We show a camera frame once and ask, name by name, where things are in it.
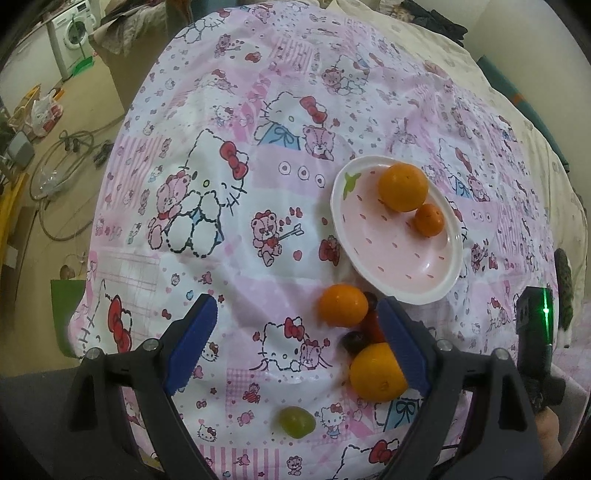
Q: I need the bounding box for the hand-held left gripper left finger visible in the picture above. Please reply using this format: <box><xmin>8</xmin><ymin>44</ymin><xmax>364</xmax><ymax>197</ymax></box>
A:
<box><xmin>67</xmin><ymin>293</ymin><xmax>219</xmax><ymax>480</ymax></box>

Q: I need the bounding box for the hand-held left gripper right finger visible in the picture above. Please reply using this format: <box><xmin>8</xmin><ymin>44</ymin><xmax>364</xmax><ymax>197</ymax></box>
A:
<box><xmin>376</xmin><ymin>296</ymin><xmax>546</xmax><ymax>480</ymax></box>

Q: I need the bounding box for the red cherry tomato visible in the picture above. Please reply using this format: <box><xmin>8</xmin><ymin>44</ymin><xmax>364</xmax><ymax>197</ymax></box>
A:
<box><xmin>362</xmin><ymin>307</ymin><xmax>386</xmax><ymax>344</ymax></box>

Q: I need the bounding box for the large orange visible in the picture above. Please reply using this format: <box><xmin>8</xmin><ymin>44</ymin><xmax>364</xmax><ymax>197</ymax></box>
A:
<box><xmin>378</xmin><ymin>164</ymin><xmax>429</xmax><ymax>213</ymax></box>
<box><xmin>349</xmin><ymin>342</ymin><xmax>409</xmax><ymax>401</ymax></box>

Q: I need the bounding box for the dark purple grape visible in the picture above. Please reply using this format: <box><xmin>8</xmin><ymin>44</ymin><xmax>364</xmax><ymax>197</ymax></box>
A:
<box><xmin>341</xmin><ymin>330</ymin><xmax>370</xmax><ymax>356</ymax></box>

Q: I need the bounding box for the medium orange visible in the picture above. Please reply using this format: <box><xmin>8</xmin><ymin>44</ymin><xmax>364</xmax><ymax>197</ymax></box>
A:
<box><xmin>318</xmin><ymin>284</ymin><xmax>369</xmax><ymax>328</ymax></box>

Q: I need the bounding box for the pink strawberry pattern plate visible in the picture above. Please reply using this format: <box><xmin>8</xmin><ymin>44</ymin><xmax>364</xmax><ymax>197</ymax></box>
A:
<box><xmin>330</xmin><ymin>155</ymin><xmax>465</xmax><ymax>305</ymax></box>

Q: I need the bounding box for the green plum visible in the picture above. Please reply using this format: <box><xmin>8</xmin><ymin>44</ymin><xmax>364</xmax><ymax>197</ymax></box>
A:
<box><xmin>277</xmin><ymin>406</ymin><xmax>316</xmax><ymax>438</ymax></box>

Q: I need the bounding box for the dark green fuzzy object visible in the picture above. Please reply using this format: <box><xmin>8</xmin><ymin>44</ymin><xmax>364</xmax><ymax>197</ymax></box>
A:
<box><xmin>554</xmin><ymin>248</ymin><xmax>574</xmax><ymax>330</ymax></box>

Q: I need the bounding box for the pink cartoon printed blanket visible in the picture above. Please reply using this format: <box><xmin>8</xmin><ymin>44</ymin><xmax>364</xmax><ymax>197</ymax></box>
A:
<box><xmin>67</xmin><ymin>0</ymin><xmax>578</xmax><ymax>480</ymax></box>

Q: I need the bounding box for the small mandarin orange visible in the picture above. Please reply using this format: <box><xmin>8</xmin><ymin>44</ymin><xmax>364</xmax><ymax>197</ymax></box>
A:
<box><xmin>412</xmin><ymin>203</ymin><xmax>445</xmax><ymax>237</ymax></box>

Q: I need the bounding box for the green paper bag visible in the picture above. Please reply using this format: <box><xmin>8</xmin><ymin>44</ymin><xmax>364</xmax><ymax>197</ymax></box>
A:
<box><xmin>50</xmin><ymin>279</ymin><xmax>86</xmax><ymax>356</ymax></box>

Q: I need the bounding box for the teal headboard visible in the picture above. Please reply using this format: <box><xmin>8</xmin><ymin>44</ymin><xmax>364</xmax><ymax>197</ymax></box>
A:
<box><xmin>478</xmin><ymin>55</ymin><xmax>571</xmax><ymax>167</ymax></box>

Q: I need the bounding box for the grey box device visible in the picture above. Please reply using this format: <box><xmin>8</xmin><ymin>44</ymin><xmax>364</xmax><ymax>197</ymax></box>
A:
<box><xmin>7</xmin><ymin>131</ymin><xmax>35</xmax><ymax>167</ymax></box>

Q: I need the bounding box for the white plastic bag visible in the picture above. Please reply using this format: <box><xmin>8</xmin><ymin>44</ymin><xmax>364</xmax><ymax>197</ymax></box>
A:
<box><xmin>30</xmin><ymin>90</ymin><xmax>65</xmax><ymax>137</ymax></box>

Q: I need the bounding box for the cardboard box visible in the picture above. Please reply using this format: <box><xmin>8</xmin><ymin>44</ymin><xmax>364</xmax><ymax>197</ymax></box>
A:
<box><xmin>90</xmin><ymin>9</ymin><xmax>174</xmax><ymax>114</ymax></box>

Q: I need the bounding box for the dark clothes pile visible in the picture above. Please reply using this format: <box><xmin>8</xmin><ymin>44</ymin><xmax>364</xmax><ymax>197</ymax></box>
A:
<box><xmin>402</xmin><ymin>0</ymin><xmax>469</xmax><ymax>44</ymax></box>

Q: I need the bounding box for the white washing machine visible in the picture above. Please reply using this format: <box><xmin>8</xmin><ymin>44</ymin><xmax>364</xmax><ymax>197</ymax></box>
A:
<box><xmin>50</xmin><ymin>0</ymin><xmax>95</xmax><ymax>79</ymax></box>

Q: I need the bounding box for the yellow wooden frame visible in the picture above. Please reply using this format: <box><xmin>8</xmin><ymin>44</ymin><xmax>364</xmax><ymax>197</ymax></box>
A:
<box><xmin>0</xmin><ymin>171</ymin><xmax>28</xmax><ymax>268</ymax></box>

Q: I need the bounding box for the coiled hose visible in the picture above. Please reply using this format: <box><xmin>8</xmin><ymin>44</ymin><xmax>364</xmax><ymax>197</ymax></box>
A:
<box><xmin>30</xmin><ymin>129</ymin><xmax>116</xmax><ymax>241</ymax></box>

